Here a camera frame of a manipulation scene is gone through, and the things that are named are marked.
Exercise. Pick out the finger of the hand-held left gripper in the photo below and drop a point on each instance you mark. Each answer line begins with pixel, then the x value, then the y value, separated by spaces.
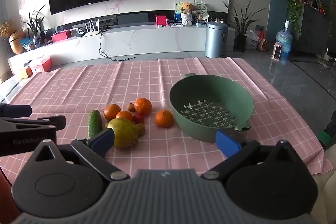
pixel 53 122
pixel 17 110

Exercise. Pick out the white router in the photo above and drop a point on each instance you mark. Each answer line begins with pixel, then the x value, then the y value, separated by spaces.
pixel 92 29

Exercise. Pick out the round printed fan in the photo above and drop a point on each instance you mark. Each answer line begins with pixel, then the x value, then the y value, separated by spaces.
pixel 200 10

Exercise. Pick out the group of small bottles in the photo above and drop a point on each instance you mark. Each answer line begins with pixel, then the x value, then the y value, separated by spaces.
pixel 316 2

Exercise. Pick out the green cucumber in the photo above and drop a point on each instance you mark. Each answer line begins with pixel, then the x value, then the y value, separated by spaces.
pixel 94 124

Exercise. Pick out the orange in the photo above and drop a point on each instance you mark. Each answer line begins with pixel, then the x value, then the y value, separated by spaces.
pixel 164 118
pixel 125 115
pixel 111 111
pixel 143 106

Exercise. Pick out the yellow lemon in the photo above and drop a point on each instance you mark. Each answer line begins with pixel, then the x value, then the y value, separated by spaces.
pixel 123 132

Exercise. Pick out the flat red box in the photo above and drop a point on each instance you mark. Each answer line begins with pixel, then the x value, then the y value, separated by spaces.
pixel 61 36

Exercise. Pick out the slim potted plant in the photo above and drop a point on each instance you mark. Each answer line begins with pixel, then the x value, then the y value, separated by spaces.
pixel 34 26

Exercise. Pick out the small red box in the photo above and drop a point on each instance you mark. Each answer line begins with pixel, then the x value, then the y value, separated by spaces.
pixel 160 20

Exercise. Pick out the potted long-leaf plant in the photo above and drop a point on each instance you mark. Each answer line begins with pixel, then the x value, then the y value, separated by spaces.
pixel 242 27

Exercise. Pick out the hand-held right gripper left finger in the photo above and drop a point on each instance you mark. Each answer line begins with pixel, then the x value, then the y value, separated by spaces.
pixel 103 139

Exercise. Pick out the orange bag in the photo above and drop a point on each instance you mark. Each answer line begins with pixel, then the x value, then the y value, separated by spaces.
pixel 262 41

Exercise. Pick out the small pink heater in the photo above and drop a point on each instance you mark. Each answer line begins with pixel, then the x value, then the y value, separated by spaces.
pixel 276 51

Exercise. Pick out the pink checked tablecloth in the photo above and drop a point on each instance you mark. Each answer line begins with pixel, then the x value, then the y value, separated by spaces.
pixel 131 82

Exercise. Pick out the blue water bottle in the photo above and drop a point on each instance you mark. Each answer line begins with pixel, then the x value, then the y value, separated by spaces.
pixel 284 40

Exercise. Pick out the blue printed box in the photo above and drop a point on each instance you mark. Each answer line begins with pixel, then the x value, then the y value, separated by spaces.
pixel 178 16

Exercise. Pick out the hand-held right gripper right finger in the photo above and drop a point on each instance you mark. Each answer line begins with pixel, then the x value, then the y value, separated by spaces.
pixel 227 144

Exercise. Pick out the grey metal trash can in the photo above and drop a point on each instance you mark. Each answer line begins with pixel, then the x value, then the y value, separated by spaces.
pixel 215 40

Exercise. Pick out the white plastic bag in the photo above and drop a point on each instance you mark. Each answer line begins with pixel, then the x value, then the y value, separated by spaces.
pixel 252 40

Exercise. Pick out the brown round vase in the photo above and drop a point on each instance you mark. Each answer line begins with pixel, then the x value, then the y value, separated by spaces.
pixel 17 43

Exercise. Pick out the trailing pothos plant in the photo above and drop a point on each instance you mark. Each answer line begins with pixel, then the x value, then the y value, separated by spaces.
pixel 292 3

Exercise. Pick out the red storage box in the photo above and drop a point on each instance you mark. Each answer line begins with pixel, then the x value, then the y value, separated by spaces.
pixel 43 64

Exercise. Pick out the dark grey cabinet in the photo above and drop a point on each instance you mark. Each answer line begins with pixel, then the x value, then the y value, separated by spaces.
pixel 313 29

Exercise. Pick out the white marble tv console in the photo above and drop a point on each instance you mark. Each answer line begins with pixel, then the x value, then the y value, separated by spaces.
pixel 131 39

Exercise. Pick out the green plastic colander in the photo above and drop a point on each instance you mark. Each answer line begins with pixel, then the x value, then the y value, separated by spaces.
pixel 210 98

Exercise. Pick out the brown teddy bear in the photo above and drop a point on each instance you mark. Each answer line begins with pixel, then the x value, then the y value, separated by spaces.
pixel 187 7

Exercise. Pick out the small white device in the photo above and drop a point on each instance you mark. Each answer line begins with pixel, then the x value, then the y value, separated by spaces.
pixel 78 32

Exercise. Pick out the dried yellow flowers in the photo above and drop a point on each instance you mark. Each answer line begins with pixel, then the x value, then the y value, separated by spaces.
pixel 5 27

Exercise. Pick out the red tomato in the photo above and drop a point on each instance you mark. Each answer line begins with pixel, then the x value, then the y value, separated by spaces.
pixel 138 118

